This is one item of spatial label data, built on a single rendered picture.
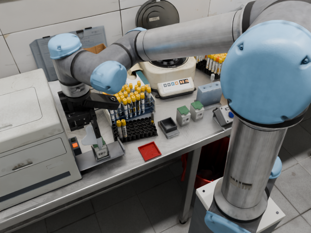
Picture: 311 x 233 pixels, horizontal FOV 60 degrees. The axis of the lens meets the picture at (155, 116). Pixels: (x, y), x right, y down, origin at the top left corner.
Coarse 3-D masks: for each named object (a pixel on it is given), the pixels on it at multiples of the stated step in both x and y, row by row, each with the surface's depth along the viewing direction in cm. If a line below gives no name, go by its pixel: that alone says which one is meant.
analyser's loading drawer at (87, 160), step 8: (112, 144) 99; (120, 144) 97; (88, 152) 96; (112, 152) 96; (120, 152) 96; (80, 160) 94; (88, 160) 94; (96, 160) 93; (104, 160) 94; (80, 168) 92
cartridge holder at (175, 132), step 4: (164, 120) 108; (168, 120) 109; (172, 120) 108; (160, 124) 109; (164, 124) 109; (168, 124) 109; (172, 124) 109; (164, 128) 106; (168, 128) 105; (172, 128) 105; (176, 128) 107; (164, 132) 107; (168, 132) 106; (172, 132) 106; (176, 132) 106; (168, 136) 105; (172, 136) 106
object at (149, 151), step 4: (148, 144) 103; (152, 144) 104; (140, 148) 102; (144, 148) 102; (148, 148) 102; (152, 148) 102; (156, 148) 102; (140, 152) 100; (144, 152) 101; (148, 152) 101; (152, 152) 101; (156, 152) 101; (160, 152) 100; (144, 156) 100; (148, 156) 100; (152, 156) 100; (156, 156) 99; (144, 160) 98
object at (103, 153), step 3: (105, 144) 91; (93, 147) 92; (96, 147) 90; (102, 147) 91; (105, 147) 91; (96, 150) 90; (99, 150) 90; (102, 150) 91; (105, 150) 92; (96, 153) 91; (99, 153) 91; (102, 153) 92; (105, 153) 93; (99, 156) 92; (102, 156) 93; (105, 156) 94
